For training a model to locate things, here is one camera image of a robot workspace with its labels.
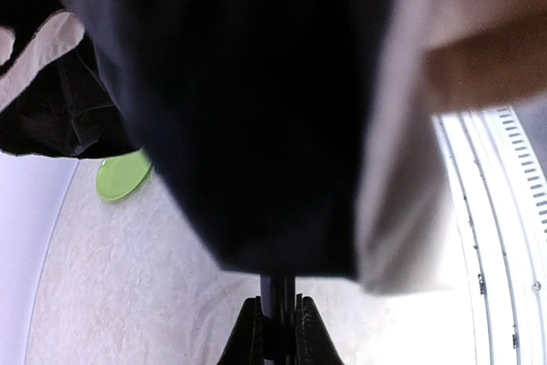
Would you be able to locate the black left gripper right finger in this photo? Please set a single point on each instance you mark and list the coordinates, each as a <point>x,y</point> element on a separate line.
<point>313,344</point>

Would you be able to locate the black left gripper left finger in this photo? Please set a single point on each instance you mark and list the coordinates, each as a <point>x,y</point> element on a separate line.
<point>245,344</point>

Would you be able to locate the beige folding umbrella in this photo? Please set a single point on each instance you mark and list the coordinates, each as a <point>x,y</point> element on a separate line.
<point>295,135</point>

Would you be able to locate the green flat plate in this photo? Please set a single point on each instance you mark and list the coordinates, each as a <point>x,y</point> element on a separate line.
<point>120,176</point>

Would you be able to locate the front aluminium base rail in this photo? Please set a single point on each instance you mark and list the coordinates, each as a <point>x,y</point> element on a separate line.
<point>499,194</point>

